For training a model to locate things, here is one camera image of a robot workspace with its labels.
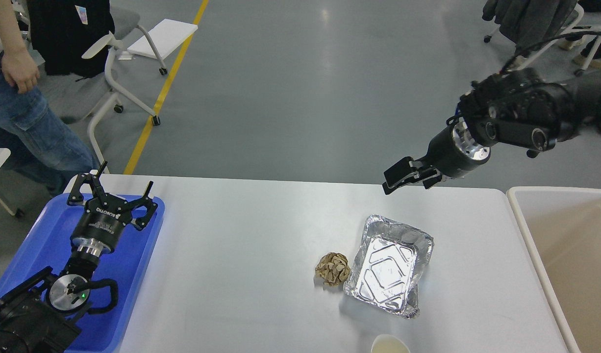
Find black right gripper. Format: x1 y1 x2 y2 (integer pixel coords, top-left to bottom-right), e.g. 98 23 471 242
382 121 491 195

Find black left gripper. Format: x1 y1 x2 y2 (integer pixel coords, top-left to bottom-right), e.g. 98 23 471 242
67 161 159 255

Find white paper cup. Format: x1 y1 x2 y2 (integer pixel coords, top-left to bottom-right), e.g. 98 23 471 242
370 334 411 353

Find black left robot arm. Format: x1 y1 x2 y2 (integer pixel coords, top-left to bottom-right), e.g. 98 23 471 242
0 171 164 353

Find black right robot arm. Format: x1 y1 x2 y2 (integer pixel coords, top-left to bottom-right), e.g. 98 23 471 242
382 58 601 195

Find bystander hand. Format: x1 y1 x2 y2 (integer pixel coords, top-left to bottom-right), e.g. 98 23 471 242
1 47 40 94

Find blue plastic tray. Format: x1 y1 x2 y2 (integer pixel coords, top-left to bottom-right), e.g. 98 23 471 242
0 194 165 353

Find aluminium foil tray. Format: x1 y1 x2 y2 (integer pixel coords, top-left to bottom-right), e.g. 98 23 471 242
343 215 434 319

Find grey office chair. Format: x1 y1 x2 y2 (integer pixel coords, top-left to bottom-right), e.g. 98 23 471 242
21 0 168 164

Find crumpled brown paper ball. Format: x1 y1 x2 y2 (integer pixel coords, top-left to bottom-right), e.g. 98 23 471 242
314 252 351 287

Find bystander in blue jeans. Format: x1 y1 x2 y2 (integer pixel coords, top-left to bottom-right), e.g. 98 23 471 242
0 0 99 196

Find beige plastic bin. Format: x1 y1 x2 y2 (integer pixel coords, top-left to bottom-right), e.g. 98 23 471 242
506 187 601 353

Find black jacket on chair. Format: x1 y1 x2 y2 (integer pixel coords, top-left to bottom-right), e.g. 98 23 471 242
26 0 115 78

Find white foam board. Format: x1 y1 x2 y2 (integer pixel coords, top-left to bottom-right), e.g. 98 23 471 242
126 19 198 60

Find dark grey coat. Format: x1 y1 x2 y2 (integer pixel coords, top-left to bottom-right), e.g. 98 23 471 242
482 0 577 56

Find seated person legs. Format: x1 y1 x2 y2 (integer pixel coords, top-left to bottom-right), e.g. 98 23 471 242
558 0 601 70

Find white chair with coat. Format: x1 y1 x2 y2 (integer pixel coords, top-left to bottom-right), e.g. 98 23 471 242
482 0 601 69

